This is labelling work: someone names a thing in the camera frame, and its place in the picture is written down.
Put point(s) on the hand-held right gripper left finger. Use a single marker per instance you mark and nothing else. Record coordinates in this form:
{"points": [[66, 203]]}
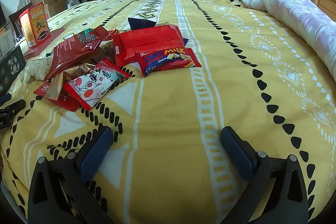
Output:
{"points": [[95, 155]]}

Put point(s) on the orange box with green emblem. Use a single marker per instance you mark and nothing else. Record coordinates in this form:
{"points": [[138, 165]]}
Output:
{"points": [[35, 24]]}

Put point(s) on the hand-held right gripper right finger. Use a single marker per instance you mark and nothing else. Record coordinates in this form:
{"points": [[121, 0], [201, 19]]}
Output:
{"points": [[236, 155]]}

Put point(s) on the white carton box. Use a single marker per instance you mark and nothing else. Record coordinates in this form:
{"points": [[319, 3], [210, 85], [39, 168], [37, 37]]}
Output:
{"points": [[5, 41]]}

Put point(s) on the large red snack packet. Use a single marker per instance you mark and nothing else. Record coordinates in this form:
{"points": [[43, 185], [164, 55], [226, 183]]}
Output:
{"points": [[149, 43]]}

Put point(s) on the dark brown snack packet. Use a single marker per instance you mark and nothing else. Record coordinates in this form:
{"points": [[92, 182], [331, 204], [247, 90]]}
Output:
{"points": [[105, 53]]}

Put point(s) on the dark red green-label snack packet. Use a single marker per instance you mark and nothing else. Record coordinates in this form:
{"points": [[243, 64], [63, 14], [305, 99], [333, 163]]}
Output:
{"points": [[92, 33]]}

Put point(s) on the clear sesame cracker packet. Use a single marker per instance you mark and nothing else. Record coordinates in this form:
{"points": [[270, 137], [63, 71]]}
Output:
{"points": [[36, 69]]}

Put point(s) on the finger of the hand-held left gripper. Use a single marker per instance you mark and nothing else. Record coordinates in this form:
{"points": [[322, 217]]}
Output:
{"points": [[14, 107], [4, 99]]}

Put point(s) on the dark blue snack packet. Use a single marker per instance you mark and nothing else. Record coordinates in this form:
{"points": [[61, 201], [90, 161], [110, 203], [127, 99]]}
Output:
{"points": [[140, 23]]}

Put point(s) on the gold brown snack packet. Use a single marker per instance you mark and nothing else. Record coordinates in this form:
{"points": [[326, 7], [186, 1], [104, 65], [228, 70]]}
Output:
{"points": [[60, 83]]}

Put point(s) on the red flat box lid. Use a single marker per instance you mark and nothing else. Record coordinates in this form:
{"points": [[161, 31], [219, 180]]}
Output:
{"points": [[52, 40]]}

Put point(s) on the red blue chocolate packet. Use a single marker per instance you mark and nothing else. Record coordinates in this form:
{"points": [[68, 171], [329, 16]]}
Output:
{"points": [[168, 60]]}

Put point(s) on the black television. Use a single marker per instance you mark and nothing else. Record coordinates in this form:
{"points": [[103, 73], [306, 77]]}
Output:
{"points": [[2, 14]]}

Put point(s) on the pink floral quilt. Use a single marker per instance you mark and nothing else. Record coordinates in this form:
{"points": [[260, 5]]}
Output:
{"points": [[283, 1]]}

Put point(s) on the dark wooden chair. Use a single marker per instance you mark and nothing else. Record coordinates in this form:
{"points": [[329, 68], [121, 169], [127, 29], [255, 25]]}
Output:
{"points": [[15, 16]]}

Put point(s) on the black printed box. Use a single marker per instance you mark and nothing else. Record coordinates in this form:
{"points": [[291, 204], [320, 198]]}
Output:
{"points": [[11, 66]]}

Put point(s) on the red white-patterned snack packet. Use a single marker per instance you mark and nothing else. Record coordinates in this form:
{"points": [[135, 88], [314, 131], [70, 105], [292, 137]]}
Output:
{"points": [[42, 90]]}

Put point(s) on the white pink printed snack packet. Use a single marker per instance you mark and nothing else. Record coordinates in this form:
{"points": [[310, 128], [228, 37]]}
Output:
{"points": [[94, 85]]}

